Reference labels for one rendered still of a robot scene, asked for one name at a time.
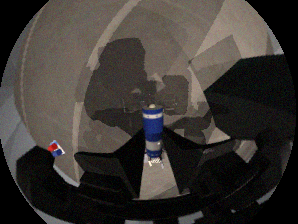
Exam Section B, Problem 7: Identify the blue and silver battery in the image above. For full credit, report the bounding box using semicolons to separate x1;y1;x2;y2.
142;104;162;157

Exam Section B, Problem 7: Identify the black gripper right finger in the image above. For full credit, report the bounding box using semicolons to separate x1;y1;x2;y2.
162;125;238;194

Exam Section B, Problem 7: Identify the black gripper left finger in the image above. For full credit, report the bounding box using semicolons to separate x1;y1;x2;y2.
73;127;146;198

